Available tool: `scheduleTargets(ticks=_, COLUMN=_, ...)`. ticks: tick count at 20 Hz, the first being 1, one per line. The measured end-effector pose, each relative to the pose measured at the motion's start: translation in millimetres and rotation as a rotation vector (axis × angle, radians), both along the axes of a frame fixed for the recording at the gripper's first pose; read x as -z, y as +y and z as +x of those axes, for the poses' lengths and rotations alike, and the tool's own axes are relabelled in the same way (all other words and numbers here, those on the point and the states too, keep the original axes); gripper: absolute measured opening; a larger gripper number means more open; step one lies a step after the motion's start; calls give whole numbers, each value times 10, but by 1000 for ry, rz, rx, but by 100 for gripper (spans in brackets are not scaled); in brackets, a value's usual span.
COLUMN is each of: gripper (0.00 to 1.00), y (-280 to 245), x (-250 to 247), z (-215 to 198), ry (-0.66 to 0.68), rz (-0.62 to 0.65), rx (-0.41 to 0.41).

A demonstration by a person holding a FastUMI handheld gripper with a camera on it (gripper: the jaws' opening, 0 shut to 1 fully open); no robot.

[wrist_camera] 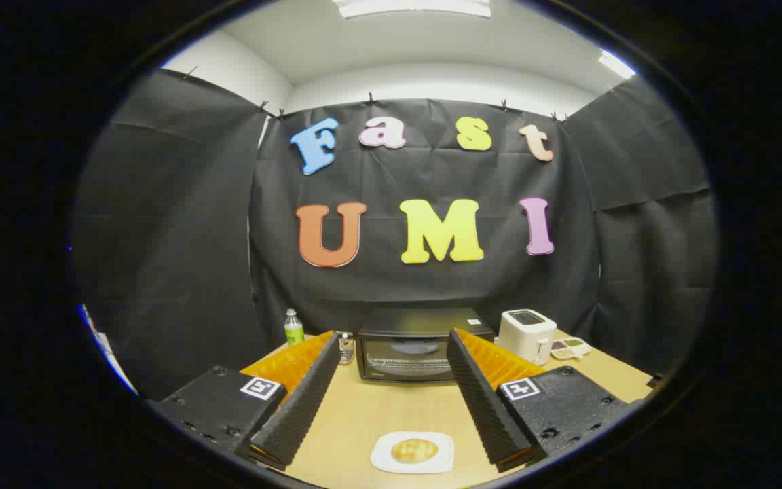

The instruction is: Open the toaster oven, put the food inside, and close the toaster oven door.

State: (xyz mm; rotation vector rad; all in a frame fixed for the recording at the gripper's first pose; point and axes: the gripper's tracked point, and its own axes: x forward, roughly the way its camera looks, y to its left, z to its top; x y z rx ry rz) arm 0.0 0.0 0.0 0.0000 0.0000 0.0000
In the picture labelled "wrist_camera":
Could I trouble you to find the green label drink bottle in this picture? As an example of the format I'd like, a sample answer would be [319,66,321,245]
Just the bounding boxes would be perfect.
[284,309,305,347]

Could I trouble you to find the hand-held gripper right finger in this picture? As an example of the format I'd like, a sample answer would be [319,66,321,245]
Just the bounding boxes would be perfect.
[447,328,636,473]

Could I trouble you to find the golden bread roll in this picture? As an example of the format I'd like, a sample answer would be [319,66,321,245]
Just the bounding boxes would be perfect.
[391,438,439,465]

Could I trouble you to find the white square plate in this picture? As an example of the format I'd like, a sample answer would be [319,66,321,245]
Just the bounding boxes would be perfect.
[371,431,455,475]

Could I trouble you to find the white pop-up toaster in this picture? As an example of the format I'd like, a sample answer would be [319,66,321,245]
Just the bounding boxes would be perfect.
[498,309,558,366]

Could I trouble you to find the ceiling light panel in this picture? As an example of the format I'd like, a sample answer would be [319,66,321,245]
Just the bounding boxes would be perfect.
[333,0,491,18]
[598,51,636,79]

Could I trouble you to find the black toaster oven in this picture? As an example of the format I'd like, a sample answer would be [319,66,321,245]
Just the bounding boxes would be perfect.
[356,308,495,383]

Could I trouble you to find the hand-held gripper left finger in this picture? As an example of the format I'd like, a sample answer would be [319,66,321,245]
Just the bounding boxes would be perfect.
[147,331,342,471]

